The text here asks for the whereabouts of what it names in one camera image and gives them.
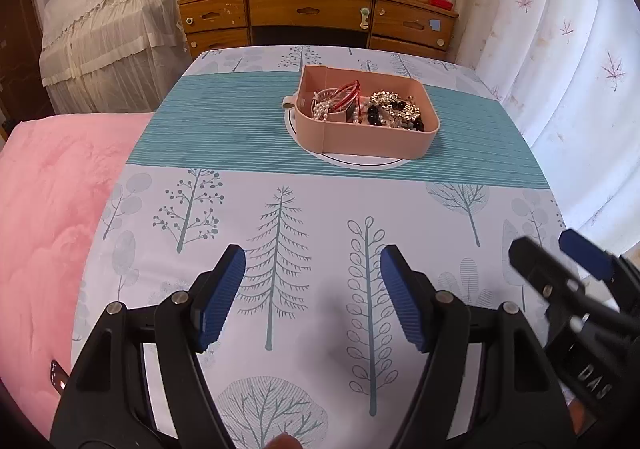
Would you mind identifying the gold pearl leaf headpiece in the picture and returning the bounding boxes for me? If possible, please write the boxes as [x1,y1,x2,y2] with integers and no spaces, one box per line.
[367,91,424,131]

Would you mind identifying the black bead bracelet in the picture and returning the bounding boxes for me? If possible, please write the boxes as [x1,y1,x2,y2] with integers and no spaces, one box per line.
[366,99,426,133]

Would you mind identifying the red string bracelet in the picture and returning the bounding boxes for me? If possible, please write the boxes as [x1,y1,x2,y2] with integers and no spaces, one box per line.
[328,78,362,109]

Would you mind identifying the white strap smart band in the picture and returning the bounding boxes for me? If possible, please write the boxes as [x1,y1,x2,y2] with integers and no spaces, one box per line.
[311,88,350,121]

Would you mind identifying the pink jewelry tray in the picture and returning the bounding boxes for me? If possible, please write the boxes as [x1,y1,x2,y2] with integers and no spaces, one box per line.
[291,66,440,160]

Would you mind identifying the person's left hand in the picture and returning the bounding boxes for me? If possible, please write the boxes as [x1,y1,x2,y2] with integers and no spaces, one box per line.
[265,433,303,449]

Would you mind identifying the white round plate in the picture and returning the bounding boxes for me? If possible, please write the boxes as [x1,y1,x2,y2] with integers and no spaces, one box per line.
[282,96,409,171]

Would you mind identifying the pink blanket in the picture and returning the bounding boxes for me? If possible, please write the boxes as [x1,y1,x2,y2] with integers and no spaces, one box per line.
[0,113,151,436]

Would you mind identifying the tree print tablecloth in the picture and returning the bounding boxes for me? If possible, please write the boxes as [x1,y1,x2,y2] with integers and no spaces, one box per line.
[72,46,564,448]

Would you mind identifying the white floral curtain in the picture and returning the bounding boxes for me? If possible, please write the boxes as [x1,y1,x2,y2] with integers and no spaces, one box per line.
[447,0,639,255]

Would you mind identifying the brown wooden door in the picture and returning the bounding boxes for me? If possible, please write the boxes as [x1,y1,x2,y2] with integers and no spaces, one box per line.
[0,0,54,122]

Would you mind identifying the white lace covered furniture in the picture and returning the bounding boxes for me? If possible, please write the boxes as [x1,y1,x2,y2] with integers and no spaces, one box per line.
[39,0,191,114]

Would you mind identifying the red box on desk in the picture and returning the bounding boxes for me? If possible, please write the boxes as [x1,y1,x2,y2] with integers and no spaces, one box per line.
[428,0,454,12]

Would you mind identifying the wooden desk with drawers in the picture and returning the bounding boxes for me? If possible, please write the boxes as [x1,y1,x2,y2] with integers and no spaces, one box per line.
[178,0,458,59]

